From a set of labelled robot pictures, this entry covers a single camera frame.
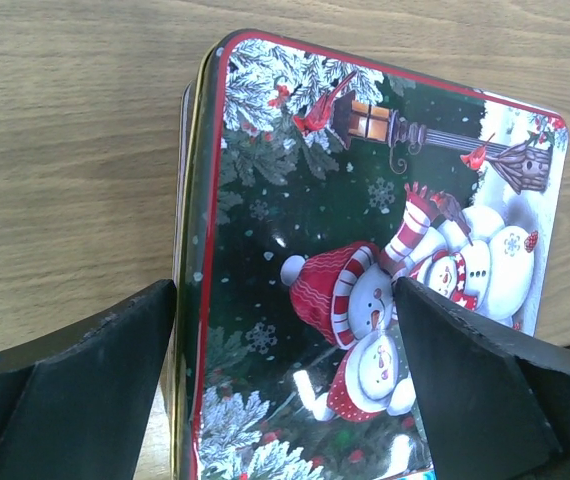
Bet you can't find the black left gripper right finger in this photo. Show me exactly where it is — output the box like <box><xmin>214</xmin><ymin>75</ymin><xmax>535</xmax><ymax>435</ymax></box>
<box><xmin>394</xmin><ymin>278</ymin><xmax>570</xmax><ymax>479</ymax></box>

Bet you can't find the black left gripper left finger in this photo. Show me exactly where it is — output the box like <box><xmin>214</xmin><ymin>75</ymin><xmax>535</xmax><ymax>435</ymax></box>
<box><xmin>0</xmin><ymin>280</ymin><xmax>176</xmax><ymax>479</ymax></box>

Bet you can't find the gold tin lid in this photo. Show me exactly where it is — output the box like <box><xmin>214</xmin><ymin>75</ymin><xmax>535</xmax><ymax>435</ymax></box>
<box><xmin>178</xmin><ymin>29</ymin><xmax>569</xmax><ymax>479</ymax></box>

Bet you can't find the square cookie tin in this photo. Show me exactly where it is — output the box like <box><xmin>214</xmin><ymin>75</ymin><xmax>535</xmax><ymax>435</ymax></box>
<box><xmin>161</xmin><ymin>80</ymin><xmax>198</xmax><ymax>479</ymax></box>

